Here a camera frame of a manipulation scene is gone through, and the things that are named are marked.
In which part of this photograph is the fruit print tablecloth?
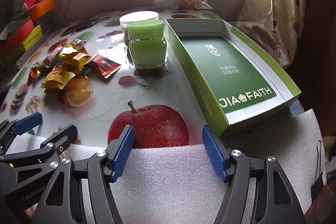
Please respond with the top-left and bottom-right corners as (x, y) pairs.
(0, 7), (302, 151)

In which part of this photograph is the lime green box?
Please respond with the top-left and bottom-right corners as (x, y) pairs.
(22, 25), (44, 52)

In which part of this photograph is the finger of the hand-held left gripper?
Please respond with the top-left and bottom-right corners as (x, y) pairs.
(0, 112), (43, 152)
(0, 124), (78, 169)

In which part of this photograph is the grey striped box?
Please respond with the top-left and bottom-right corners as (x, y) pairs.
(16, 39), (45, 69)

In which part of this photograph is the pile of small snack packets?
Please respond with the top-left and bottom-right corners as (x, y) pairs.
(28, 39), (122, 94)

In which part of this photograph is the red woven-pattern box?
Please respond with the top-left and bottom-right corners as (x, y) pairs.
(0, 19), (34, 54)

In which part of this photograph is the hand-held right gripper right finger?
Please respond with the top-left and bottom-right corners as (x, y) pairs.
(202, 124), (306, 224)

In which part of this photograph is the orange box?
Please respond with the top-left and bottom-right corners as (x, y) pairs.
(28, 0), (55, 20)

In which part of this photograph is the green cardboard box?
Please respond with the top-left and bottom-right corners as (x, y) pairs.
(164, 18), (302, 138)

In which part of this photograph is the white foam sheet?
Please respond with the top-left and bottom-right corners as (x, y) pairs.
(5, 108), (327, 224)

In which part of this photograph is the brown wooden cabinet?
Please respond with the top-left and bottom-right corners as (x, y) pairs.
(294, 0), (336, 140)

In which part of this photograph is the black tag with lanyard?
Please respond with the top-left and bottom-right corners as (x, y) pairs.
(310, 140), (326, 201)

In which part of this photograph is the clear jar with white lid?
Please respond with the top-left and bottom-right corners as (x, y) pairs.
(119, 11), (160, 38)

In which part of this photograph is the cream patterned curtain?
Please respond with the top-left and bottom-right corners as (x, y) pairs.
(235, 0), (307, 69)

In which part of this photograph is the green jar with green lid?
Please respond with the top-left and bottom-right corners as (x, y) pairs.
(127, 20), (168, 69)

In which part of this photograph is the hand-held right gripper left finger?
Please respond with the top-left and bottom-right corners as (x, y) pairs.
(31, 125), (135, 224)

